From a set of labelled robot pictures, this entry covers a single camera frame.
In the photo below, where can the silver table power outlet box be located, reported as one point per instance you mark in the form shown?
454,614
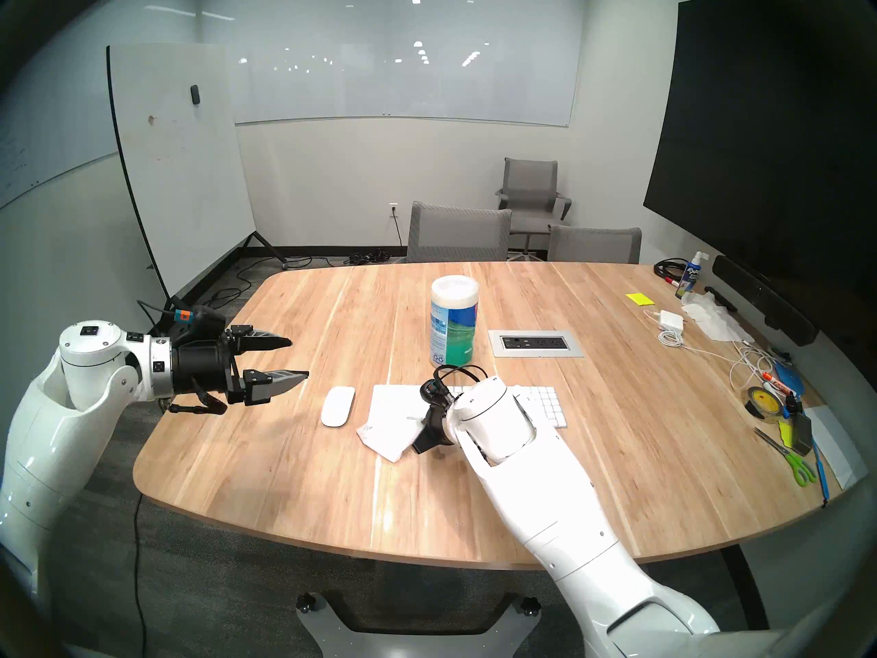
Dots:
534,343

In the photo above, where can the disinfecting wipes canister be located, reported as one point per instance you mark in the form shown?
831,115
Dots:
453,327

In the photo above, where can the mobile whiteboard on stand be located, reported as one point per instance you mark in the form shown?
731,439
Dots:
178,170

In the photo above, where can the white disinfecting wipe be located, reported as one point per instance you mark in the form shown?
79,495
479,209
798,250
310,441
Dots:
390,423

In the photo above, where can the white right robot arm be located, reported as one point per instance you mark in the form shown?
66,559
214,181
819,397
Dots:
548,499

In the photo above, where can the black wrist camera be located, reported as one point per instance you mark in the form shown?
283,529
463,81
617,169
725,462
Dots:
205,319
433,391

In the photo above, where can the white slim keyboard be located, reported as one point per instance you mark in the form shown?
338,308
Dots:
548,406

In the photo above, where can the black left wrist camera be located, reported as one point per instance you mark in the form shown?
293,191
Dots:
205,319

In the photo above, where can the black whiteboard eraser block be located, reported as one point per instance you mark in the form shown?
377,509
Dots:
801,430

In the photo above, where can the black video conference bar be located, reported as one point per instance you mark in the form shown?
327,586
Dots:
767,300

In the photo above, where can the glass wall board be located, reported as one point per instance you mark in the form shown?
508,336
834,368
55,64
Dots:
411,60
41,136

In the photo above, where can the crumpled white tissue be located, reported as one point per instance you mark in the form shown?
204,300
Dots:
712,317

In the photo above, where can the grey office chair with armrests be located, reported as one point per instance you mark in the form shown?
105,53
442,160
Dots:
531,187

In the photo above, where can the blue pen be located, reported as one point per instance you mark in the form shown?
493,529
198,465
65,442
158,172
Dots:
820,471

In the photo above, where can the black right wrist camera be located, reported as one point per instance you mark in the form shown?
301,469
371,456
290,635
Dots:
433,391

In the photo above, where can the black table leg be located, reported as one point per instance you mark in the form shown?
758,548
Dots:
750,595

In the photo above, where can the whiteboard cleaner spray bottle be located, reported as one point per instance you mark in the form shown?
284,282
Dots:
690,276

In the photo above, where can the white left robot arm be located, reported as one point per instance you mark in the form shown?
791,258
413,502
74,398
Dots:
48,417

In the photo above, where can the black and yellow tape roll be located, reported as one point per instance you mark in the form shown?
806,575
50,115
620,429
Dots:
764,403

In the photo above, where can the yellow sticky note pad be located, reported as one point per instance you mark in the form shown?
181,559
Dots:
640,299

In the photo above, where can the blue pouch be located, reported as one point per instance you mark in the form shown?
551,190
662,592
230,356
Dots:
791,377

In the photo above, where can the large black wall screen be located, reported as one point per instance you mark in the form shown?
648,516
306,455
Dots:
754,149

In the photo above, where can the white marker with red label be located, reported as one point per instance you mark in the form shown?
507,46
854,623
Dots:
777,384

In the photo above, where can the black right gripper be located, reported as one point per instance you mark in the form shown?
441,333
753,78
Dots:
440,427

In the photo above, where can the white power adapter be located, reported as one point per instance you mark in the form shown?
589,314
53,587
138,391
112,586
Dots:
671,319

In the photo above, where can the grey mesh office chair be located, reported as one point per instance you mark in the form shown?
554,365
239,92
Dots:
455,233
595,245

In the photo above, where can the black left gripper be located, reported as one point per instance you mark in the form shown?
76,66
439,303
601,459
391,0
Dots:
199,365

